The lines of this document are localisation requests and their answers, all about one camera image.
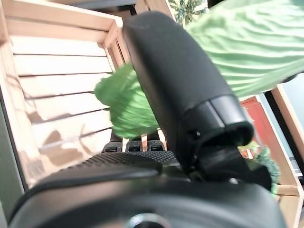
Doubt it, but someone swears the wooden pumpkin crate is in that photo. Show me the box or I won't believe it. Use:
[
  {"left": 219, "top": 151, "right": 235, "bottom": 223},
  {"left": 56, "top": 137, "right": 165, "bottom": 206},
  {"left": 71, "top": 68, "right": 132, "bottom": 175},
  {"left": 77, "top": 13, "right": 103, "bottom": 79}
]
[{"left": 135, "top": 0, "right": 176, "bottom": 22}]

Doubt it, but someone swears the green striped pumpkin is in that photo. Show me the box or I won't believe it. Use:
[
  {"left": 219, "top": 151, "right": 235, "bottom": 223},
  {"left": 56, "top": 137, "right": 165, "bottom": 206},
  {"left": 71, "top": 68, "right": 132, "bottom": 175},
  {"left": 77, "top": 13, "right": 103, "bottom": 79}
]
[{"left": 167, "top": 0, "right": 209, "bottom": 24}]

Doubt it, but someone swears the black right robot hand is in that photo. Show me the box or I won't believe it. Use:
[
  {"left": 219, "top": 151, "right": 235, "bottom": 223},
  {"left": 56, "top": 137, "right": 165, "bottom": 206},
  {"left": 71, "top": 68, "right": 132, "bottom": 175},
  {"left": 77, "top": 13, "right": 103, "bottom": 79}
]
[{"left": 9, "top": 11, "right": 285, "bottom": 228}]

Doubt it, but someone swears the green broccoli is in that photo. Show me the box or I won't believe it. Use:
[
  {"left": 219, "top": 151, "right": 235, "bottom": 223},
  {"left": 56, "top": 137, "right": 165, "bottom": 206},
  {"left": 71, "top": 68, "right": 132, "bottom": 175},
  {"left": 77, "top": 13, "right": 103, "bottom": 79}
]
[{"left": 257, "top": 147, "right": 281, "bottom": 190}]

